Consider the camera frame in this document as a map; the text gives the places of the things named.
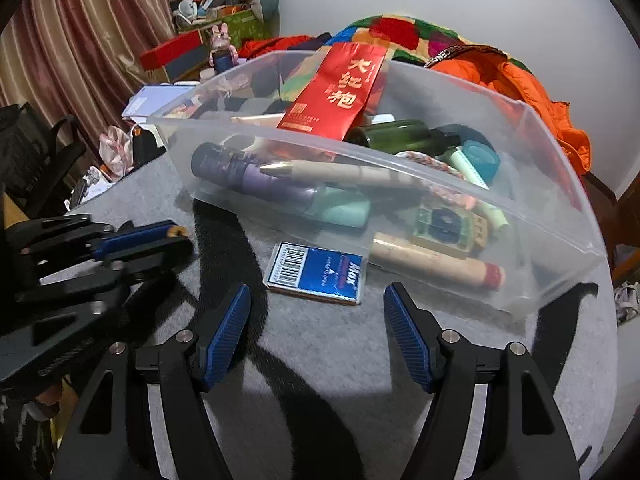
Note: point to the green gift bag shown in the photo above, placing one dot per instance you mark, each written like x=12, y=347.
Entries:
x=242, y=25

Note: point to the beige cream tube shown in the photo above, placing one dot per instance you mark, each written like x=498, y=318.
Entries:
x=260, y=120

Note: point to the teal round lid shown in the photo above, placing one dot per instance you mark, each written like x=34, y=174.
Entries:
x=480, y=156

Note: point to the person's left hand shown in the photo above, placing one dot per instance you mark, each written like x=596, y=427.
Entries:
x=50, y=394

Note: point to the colourful patchwork quilt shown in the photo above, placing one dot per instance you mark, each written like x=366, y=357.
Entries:
x=400, y=30

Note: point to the clear plastic box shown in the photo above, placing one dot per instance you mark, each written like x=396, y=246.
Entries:
x=550, y=185

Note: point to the red long box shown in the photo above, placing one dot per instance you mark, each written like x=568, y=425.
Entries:
x=170, y=52

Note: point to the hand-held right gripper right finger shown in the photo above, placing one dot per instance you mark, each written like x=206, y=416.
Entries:
x=407, y=340

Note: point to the pink rabbit figure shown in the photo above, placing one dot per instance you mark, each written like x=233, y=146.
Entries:
x=222, y=50

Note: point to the pale blue paper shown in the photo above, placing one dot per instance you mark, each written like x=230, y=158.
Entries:
x=150, y=102

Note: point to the teal tube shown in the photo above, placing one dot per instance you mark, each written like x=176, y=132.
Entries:
x=345, y=210

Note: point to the blue card box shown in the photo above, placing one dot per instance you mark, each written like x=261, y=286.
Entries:
x=315, y=272

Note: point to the brown wooden chair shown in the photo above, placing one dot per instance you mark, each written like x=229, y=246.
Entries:
x=617, y=225

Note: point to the red tea packet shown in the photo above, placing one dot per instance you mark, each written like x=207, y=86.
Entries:
x=340, y=90

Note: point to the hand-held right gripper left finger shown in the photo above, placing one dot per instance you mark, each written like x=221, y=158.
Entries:
x=227, y=335

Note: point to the orange jacket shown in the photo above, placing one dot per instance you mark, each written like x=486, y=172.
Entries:
x=530, y=85

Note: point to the white shoes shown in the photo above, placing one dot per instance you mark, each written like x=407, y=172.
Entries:
x=627, y=302

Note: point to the white pen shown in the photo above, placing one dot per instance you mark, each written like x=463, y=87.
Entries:
x=325, y=172

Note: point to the red garment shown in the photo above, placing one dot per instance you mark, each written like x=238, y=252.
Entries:
x=272, y=46

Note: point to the pink cloth bag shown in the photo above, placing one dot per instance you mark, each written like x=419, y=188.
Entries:
x=115, y=147

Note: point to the green patterned square box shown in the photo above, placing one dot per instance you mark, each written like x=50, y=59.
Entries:
x=445, y=227

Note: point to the light green tube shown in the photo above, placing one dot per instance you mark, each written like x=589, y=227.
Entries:
x=470, y=172

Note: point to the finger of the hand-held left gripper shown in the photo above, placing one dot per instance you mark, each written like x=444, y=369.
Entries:
x=140, y=239
x=160, y=258

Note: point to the beige tube with red cap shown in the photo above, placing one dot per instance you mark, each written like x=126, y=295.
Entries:
x=430, y=260

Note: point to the purple bottle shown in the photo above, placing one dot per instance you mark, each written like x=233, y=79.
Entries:
x=240, y=170

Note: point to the black chair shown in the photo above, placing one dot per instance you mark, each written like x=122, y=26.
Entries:
x=40, y=155

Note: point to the dark green bottle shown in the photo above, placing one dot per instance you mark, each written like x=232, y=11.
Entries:
x=395, y=134

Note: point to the striped curtain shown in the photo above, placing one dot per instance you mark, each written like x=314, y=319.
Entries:
x=75, y=35

